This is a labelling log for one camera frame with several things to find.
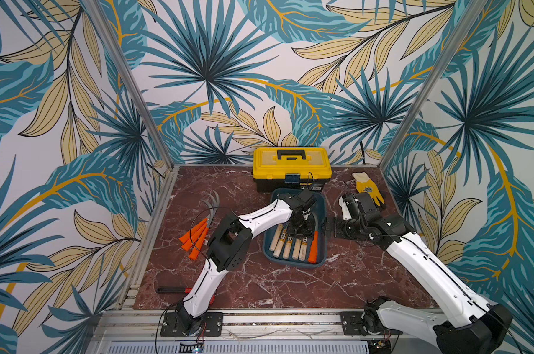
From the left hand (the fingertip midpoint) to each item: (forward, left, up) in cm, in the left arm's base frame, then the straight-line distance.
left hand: (309, 240), depth 87 cm
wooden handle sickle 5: (-3, +2, -3) cm, 5 cm away
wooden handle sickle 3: (-3, +9, -3) cm, 10 cm away
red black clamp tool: (-18, +47, -4) cm, 50 cm away
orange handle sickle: (-4, -2, -4) cm, 6 cm away
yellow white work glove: (+32, -32, -4) cm, 45 cm away
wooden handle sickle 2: (0, +12, -4) cm, 12 cm away
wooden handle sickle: (+3, +13, -4) cm, 14 cm away
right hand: (-1, -6, +13) cm, 14 cm away
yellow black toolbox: (+30, +7, +10) cm, 32 cm away
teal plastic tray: (+15, -7, -1) cm, 17 cm away
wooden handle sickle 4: (-2, +5, -3) cm, 6 cm away
